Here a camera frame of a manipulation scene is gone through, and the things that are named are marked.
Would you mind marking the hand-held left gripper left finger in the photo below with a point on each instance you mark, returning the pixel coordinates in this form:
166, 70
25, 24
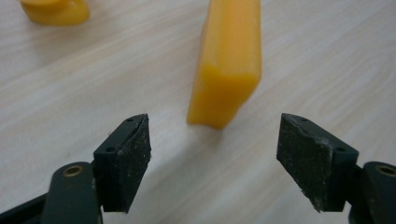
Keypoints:
123, 168

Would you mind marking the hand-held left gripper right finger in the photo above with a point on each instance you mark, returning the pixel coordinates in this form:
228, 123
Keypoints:
311, 161

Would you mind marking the long yellow block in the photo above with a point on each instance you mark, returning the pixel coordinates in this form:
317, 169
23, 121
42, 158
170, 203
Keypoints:
227, 62

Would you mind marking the rounded yellow block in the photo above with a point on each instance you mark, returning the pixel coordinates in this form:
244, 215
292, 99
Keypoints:
56, 11

